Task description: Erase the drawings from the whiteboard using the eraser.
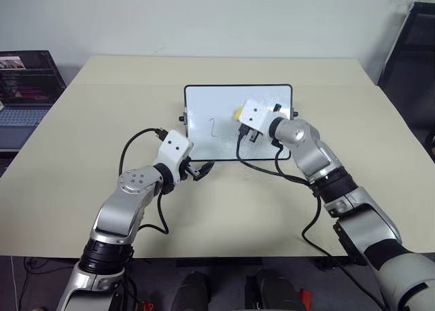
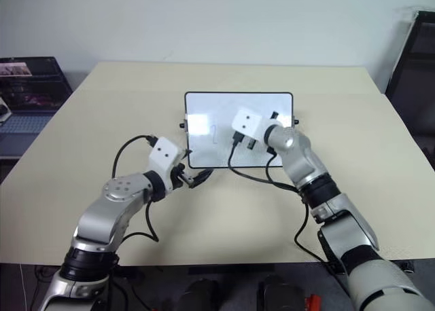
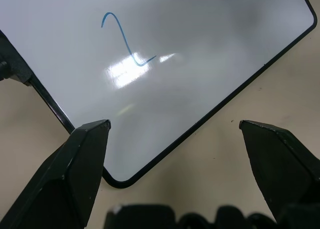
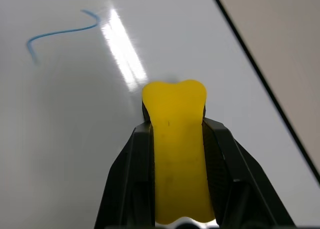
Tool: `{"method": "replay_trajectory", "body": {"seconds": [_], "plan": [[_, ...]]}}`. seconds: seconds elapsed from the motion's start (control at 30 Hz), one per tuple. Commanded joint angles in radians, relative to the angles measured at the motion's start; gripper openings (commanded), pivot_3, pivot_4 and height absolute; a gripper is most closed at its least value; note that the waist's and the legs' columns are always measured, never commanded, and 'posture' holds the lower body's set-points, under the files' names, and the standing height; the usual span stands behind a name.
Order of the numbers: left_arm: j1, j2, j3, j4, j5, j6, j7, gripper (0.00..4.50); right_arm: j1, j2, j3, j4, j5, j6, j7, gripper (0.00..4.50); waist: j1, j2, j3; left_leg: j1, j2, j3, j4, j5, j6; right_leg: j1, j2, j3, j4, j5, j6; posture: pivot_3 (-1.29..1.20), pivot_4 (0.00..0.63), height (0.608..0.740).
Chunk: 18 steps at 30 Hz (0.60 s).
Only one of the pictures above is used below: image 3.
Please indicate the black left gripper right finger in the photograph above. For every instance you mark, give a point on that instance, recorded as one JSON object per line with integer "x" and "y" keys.
{"x": 280, "y": 169}

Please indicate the black clamp at board edge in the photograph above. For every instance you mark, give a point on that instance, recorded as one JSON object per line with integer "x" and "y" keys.
{"x": 12, "y": 64}

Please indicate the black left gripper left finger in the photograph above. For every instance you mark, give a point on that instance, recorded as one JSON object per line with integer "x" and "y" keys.
{"x": 62, "y": 179}

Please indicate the black-framed whiteboard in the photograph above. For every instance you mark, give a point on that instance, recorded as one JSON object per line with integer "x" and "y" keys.
{"x": 160, "y": 89}

